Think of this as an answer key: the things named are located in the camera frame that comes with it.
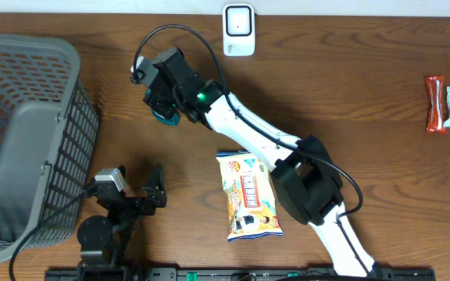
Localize teal bottle with grey cap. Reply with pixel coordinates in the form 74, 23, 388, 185
143, 89, 180, 126

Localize yellow snack chip bag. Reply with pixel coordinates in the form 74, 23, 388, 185
216, 151, 284, 242

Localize red orange snack bar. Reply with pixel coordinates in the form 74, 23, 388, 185
424, 75, 446, 134

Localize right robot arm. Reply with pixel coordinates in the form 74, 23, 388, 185
131, 48, 376, 277

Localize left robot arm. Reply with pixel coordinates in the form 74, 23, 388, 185
77, 164, 167, 280

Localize white barcode scanner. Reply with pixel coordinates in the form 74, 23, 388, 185
222, 3, 255, 57

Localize grey plastic shopping basket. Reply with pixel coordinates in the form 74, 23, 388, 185
0, 34, 99, 262

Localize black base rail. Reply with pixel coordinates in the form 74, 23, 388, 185
45, 266, 437, 281

